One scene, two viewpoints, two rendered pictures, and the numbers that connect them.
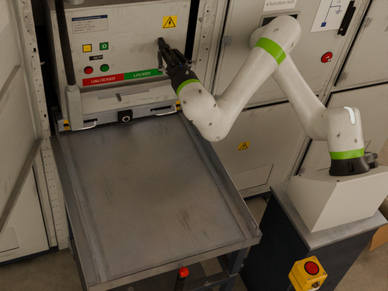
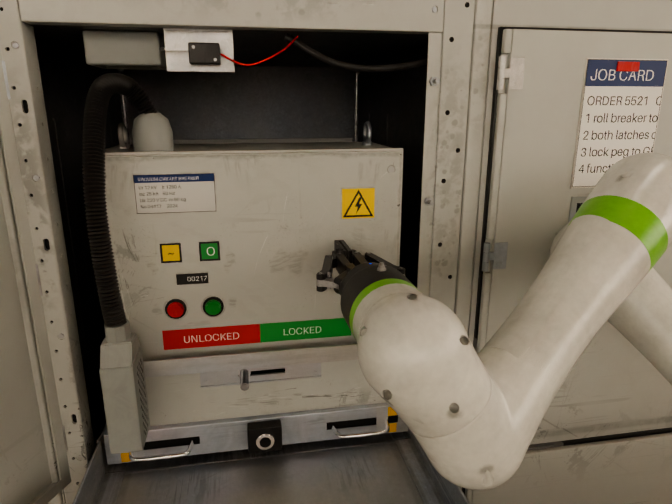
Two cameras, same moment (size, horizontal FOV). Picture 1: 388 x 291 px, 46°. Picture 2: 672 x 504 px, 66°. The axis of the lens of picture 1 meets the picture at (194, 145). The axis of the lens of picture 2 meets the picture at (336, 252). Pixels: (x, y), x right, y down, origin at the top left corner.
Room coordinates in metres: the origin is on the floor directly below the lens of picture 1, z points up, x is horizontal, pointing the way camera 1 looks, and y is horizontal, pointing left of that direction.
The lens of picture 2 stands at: (0.65, -0.07, 1.46)
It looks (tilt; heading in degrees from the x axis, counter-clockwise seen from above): 16 degrees down; 19
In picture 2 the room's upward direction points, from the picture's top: straight up
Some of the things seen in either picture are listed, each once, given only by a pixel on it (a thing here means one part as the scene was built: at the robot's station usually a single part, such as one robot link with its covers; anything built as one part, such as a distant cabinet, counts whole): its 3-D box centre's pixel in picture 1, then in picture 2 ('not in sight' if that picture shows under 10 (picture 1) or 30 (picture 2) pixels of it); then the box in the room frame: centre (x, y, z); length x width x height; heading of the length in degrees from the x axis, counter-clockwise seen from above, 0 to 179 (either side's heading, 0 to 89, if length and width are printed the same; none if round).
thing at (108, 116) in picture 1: (122, 111); (263, 425); (1.40, 0.32, 0.89); 0.54 x 0.05 x 0.06; 119
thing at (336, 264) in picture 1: (301, 252); not in sight; (1.21, -0.59, 0.37); 0.36 x 0.30 x 0.73; 120
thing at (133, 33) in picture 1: (124, 63); (258, 299); (1.39, 0.31, 1.15); 0.48 x 0.01 x 0.48; 119
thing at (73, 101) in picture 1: (74, 105); (125, 389); (1.22, 0.46, 1.04); 0.08 x 0.05 x 0.17; 29
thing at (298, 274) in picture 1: (307, 275); not in sight; (0.80, -0.45, 0.85); 0.08 x 0.08 x 0.10; 29
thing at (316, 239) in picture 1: (327, 204); not in sight; (1.21, -0.59, 0.74); 0.38 x 0.32 x 0.02; 120
